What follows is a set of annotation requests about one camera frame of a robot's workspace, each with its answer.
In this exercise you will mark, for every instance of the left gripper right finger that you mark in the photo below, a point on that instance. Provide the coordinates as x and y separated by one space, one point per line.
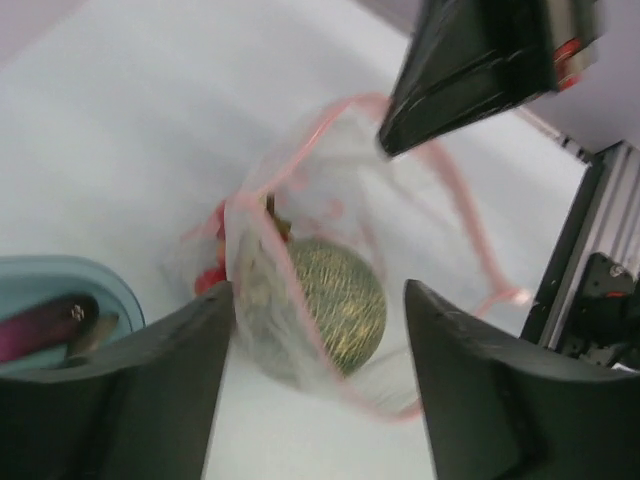
498 407

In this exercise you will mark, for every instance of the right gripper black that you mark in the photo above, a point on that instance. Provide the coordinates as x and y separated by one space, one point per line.
470 60

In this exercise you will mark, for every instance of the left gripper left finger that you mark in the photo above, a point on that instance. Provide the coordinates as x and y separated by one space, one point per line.
139 408

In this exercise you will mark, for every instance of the red cherry tomato bunch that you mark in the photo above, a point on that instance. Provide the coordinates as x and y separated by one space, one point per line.
215 270

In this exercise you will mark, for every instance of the green striped melon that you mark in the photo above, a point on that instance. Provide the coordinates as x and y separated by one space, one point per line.
344 297

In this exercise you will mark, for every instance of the clear zip top bag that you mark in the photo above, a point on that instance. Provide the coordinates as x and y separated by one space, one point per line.
413 217

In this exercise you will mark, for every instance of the grey fish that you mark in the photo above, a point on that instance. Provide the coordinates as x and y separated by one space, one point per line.
91 337

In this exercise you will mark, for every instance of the purple eggplant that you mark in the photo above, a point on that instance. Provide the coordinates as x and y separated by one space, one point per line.
45 325

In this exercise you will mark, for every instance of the teal plastic tray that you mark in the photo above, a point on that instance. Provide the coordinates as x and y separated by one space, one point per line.
28 280

